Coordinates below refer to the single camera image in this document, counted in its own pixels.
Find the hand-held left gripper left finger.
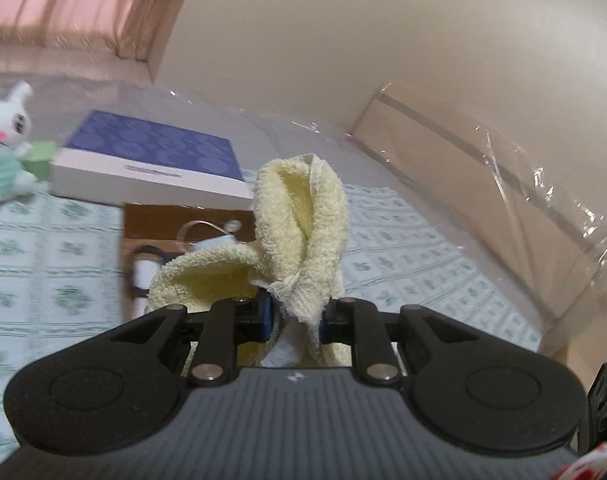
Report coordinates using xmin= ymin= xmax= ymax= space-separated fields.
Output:
xmin=108 ymin=294 xmax=275 ymax=390

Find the blue face mask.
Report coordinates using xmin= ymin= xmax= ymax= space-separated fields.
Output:
xmin=178 ymin=219 xmax=240 ymax=252

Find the blue and white flat box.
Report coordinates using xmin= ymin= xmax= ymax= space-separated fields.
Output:
xmin=50 ymin=109 xmax=255 ymax=211

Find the green tissue box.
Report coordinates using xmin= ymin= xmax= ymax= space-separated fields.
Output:
xmin=21 ymin=140 xmax=60 ymax=194

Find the brown cardboard box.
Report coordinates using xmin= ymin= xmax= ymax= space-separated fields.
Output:
xmin=121 ymin=202 xmax=257 ymax=322

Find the pink curtain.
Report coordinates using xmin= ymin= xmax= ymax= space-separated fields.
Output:
xmin=0 ymin=0 xmax=204 ymax=61

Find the plastic-wrapped headboard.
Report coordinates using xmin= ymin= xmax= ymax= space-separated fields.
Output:
xmin=351 ymin=80 xmax=607 ymax=361

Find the red and white cloth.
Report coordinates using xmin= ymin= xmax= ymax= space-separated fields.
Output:
xmin=553 ymin=437 xmax=607 ymax=480

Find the pale yellow towel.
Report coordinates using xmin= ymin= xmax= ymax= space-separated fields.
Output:
xmin=146 ymin=155 xmax=352 ymax=368

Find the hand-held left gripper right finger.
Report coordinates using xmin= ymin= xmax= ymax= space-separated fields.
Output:
xmin=317 ymin=297 xmax=484 ymax=390

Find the floral checked tablecloth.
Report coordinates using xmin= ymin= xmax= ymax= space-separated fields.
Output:
xmin=0 ymin=180 xmax=545 ymax=463

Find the white plush cat toy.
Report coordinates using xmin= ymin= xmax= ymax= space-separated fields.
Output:
xmin=0 ymin=81 xmax=37 ymax=209

